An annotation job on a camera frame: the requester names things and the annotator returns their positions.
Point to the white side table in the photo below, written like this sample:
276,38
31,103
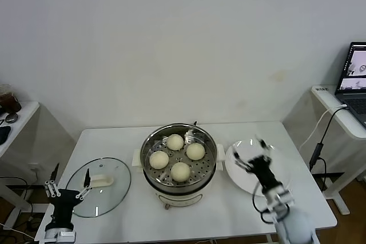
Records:
25,112

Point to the stainless steel steamer basket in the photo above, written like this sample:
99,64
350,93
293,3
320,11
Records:
204,171

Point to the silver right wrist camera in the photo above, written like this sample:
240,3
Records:
284,199

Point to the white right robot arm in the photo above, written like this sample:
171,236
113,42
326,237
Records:
294,227

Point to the white laptop desk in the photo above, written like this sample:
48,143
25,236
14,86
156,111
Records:
326,96

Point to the small grey round object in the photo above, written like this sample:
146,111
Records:
12,117

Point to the black pouch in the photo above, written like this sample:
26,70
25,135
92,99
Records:
4,135

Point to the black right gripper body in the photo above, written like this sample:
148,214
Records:
264,169

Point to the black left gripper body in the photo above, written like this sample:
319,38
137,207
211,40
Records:
65,202

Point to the dark open laptop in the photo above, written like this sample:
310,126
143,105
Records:
354,67

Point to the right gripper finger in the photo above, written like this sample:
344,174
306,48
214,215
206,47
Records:
264,148
241,162

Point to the plastic cup brown drink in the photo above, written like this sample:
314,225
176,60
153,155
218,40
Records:
11,104

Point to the white round plate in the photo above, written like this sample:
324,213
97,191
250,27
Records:
243,182

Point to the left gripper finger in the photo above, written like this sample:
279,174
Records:
86,178
54,173

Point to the cream electric cooker base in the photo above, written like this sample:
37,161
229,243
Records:
183,198

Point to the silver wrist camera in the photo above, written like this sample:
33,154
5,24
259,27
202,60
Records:
66,236
284,199

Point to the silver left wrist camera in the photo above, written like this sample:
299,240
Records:
66,236

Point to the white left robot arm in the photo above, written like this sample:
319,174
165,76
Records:
51,234

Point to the white steamed baozi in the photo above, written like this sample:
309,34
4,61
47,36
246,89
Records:
159,159
195,151
180,171
175,142

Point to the white wall power outlet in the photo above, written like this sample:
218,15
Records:
35,166

